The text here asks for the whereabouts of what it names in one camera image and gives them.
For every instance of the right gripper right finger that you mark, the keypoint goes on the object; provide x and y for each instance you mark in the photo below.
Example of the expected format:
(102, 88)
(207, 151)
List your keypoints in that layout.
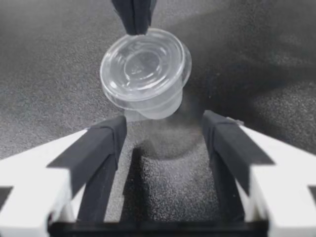
(249, 153)

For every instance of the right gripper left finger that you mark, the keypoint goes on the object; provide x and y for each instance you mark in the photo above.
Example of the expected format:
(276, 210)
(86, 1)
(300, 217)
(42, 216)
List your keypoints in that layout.
(61, 158)

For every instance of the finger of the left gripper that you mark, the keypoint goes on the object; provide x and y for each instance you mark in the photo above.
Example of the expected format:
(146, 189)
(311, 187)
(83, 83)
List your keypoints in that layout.
(124, 14)
(143, 14)

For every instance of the small clear plastic cup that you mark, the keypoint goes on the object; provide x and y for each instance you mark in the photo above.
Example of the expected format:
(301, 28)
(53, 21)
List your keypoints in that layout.
(145, 74)

